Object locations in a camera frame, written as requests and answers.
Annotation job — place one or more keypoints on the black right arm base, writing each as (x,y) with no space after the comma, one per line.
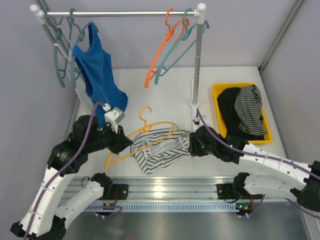
(225,191)

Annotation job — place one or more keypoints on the grey-blue hanger with top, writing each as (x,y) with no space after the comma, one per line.
(80,38)

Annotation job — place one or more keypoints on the slotted grey cable duct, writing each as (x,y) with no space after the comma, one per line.
(165,207)

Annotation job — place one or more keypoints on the plain black garment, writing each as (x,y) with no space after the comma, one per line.
(226,102)

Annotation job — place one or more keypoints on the grey-blue hanger middle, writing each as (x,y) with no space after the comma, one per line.
(72,63)

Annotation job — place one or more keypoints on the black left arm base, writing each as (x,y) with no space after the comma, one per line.
(116,192)

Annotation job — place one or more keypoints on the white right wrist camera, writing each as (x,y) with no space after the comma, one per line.
(202,121)

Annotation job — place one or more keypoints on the yellow hanger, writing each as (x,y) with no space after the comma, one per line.
(146,131)

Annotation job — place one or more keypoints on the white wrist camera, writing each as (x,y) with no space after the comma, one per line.
(113,116)
(202,121)

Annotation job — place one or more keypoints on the aluminium mounting rail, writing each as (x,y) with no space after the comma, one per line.
(172,189)

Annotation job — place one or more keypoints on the black white-striped tank top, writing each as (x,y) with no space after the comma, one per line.
(248,106)

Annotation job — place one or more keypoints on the white clothes rack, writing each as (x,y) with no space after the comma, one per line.
(198,13)

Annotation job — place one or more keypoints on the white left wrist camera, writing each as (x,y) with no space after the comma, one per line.
(113,116)

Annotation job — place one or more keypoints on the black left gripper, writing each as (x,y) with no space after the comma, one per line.
(119,141)

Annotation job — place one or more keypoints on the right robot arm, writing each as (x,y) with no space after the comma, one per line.
(267,174)

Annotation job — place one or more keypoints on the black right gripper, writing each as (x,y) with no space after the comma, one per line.
(194,148)

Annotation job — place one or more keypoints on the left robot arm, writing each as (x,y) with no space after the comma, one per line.
(47,219)

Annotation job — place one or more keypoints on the grey-blue hanger left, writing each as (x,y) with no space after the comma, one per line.
(60,64)

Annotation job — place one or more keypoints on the blue tank top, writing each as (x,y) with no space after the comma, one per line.
(97,72)

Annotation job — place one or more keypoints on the white black-striped tank top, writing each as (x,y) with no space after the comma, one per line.
(162,154)

